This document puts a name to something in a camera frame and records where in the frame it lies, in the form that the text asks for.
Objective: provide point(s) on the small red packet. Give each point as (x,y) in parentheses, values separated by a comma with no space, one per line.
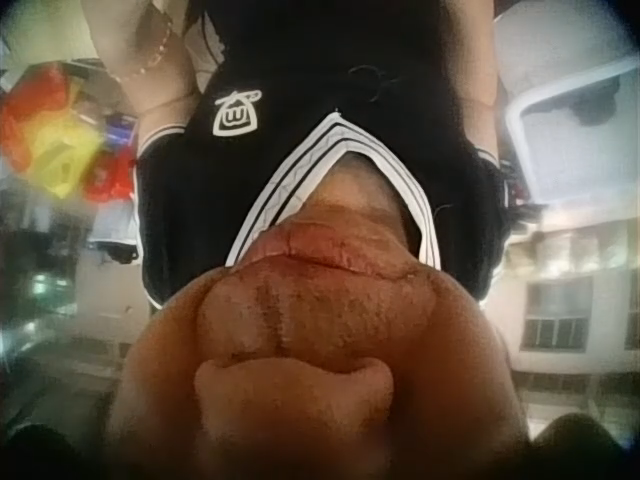
(107,175)

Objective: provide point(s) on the blue packet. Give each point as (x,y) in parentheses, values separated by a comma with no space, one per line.
(120,129)

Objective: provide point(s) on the white shelf unit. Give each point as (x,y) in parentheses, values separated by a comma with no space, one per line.
(560,320)

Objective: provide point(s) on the white plastic tub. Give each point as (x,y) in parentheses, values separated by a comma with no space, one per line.
(575,145)

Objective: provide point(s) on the red and yellow packet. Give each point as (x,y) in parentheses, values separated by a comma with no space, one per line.
(47,135)

